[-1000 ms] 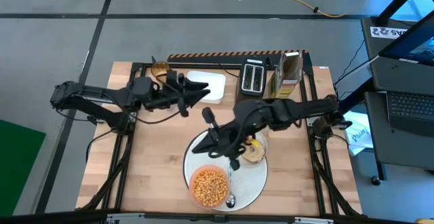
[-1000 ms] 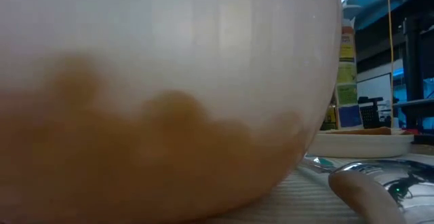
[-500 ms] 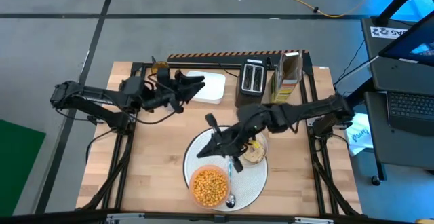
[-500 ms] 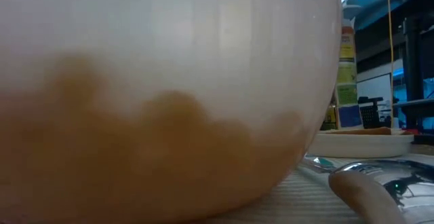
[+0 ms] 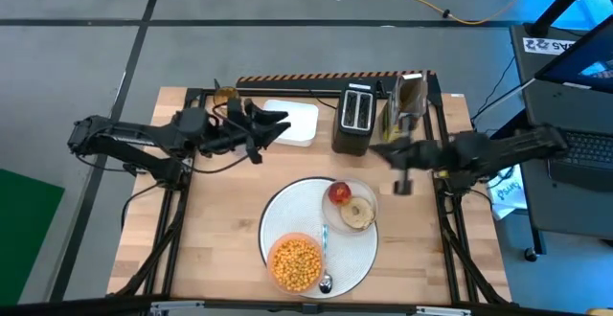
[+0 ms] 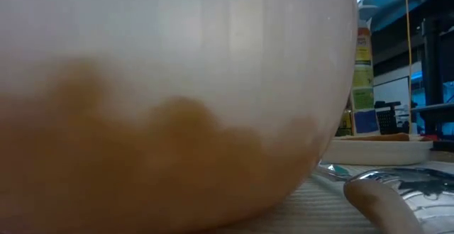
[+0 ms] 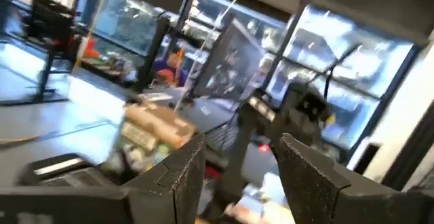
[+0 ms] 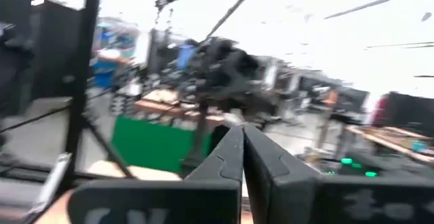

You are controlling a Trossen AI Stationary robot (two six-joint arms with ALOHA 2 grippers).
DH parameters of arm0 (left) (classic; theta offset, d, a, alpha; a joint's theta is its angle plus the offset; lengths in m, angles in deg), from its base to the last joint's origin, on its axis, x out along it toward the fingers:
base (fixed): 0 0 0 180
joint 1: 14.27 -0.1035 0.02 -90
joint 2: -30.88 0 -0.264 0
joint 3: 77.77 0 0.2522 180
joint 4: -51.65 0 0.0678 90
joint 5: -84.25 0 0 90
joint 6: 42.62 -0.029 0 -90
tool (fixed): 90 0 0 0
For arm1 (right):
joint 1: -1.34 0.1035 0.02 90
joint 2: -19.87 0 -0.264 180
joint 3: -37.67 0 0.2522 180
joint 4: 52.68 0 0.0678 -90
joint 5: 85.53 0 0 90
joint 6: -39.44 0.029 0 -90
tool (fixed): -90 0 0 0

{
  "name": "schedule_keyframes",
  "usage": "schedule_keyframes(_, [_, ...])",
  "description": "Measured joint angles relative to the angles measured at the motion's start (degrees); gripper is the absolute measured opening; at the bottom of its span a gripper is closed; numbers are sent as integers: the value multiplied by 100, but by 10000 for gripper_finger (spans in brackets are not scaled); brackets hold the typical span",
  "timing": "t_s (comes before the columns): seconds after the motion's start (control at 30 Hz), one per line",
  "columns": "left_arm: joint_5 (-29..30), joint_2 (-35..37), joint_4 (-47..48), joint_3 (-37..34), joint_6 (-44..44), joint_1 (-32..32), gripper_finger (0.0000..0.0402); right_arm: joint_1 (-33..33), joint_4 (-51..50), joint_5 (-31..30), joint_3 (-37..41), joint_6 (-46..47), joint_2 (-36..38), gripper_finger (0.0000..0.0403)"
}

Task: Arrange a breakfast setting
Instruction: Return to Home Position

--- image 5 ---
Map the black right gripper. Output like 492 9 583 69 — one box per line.
368 119 446 196

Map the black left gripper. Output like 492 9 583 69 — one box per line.
217 98 293 165

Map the red apple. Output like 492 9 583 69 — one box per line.
328 180 353 206

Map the toasted bagel half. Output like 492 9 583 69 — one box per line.
339 195 376 232

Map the spoon with blue handle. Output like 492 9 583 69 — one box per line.
318 223 334 294

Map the white rectangular tray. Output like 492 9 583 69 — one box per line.
261 99 320 147

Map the black two-slot toaster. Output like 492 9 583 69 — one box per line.
330 81 378 157

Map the white round plate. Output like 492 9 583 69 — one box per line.
321 177 379 235

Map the glass of orange juice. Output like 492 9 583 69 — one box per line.
213 84 240 109

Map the black orange hazard stripe tape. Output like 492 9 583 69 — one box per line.
238 70 437 83

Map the white round woven placemat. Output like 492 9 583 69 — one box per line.
258 176 380 301

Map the white printed bag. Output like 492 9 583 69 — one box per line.
487 171 528 221

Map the translucent pink plastic bowl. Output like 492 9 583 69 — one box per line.
266 232 327 294

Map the golden cereal puffs heap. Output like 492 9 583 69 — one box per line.
271 237 323 292

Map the white printed label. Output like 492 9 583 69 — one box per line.
522 36 576 56

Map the dark computer monitor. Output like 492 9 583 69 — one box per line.
534 16 613 95

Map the thin black stand pole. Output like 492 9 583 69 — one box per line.
528 0 604 38

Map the green floor mat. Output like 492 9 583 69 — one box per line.
0 168 66 307

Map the black toaster power cord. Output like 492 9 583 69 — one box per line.
306 89 339 111

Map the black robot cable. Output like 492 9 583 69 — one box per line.
189 152 251 175

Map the black desk cable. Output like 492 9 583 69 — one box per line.
471 56 517 125

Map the white desk cable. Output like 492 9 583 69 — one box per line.
471 79 537 119

